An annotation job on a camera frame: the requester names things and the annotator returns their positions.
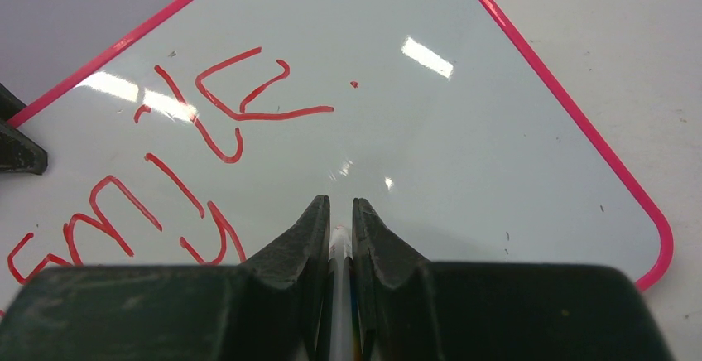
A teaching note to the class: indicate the pink framed whiteboard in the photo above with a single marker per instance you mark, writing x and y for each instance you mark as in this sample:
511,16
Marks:
205,133

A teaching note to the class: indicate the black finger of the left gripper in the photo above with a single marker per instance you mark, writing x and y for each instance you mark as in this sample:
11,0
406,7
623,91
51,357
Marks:
19,154

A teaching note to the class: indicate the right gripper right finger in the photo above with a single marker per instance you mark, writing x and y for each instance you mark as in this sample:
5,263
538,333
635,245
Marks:
411,308

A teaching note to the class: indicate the red capped whiteboard marker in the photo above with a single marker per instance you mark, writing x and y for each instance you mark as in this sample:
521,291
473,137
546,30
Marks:
343,340

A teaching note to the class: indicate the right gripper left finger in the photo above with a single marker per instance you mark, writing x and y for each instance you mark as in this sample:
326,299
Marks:
266,308

